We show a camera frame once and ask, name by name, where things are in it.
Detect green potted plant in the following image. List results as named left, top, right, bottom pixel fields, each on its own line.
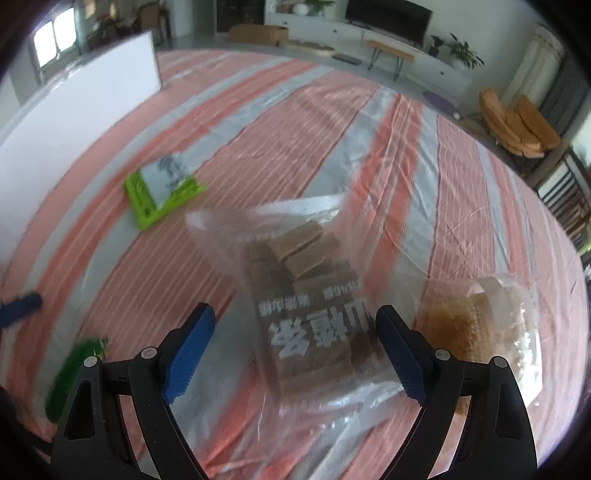
left=447, top=33, right=485, bottom=70

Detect bagged brown hawthorn strips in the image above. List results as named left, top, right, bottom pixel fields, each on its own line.
left=185, top=194, right=403, bottom=431

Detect orange lounge chair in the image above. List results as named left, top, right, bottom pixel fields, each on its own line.
left=479, top=88, right=562, bottom=159

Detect black television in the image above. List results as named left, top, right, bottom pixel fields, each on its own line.
left=345, top=0, right=433, bottom=46

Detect cardboard box on floor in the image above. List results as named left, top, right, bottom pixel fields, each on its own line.
left=228, top=24, right=288, bottom=47

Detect small wooden side table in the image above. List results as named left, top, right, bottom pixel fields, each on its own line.
left=363, top=39, right=416, bottom=82

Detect green white snack packet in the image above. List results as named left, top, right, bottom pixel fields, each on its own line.
left=123, top=153, right=206, bottom=231

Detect green sausage snack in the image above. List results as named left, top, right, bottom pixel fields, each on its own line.
left=45, top=338, right=108, bottom=424

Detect dark wooden chair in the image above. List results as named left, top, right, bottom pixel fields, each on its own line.
left=536, top=148, right=590, bottom=256

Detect red striped tablecloth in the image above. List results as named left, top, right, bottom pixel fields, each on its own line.
left=1, top=39, right=589, bottom=479

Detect white tv cabinet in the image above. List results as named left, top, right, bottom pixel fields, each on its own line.
left=264, top=11, right=471, bottom=104

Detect bagged orange bread loaf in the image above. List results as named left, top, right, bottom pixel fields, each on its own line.
left=413, top=274, right=543, bottom=405

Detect white storage box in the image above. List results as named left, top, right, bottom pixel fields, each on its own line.
left=1, top=32, right=161, bottom=272

